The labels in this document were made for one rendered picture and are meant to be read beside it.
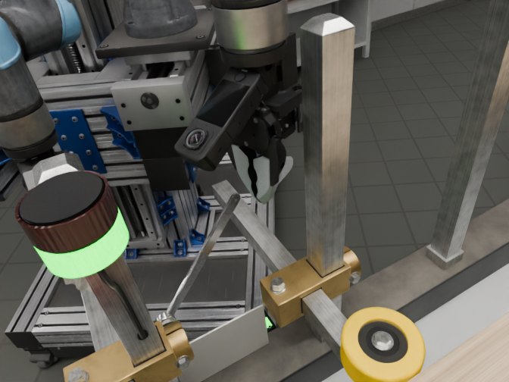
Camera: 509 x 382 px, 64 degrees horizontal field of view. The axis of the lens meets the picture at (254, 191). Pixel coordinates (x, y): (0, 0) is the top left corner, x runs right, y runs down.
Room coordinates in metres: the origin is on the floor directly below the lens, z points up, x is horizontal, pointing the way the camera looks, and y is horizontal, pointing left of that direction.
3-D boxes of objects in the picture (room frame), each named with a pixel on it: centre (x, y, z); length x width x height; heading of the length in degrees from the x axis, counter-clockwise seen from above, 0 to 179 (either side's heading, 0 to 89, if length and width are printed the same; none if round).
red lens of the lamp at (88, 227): (0.22, 0.13, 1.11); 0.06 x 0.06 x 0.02
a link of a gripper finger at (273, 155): (0.40, -0.02, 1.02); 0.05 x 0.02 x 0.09; 44
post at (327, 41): (0.36, -0.08, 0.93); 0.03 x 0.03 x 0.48; 24
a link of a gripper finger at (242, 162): (0.44, -0.01, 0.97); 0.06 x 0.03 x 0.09; 134
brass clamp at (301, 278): (0.35, -0.06, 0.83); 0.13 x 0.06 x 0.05; 114
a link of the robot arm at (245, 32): (0.43, -0.02, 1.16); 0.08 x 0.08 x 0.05
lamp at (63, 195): (0.22, 0.13, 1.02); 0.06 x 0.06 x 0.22; 24
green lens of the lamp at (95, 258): (0.22, 0.13, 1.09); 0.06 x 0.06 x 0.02
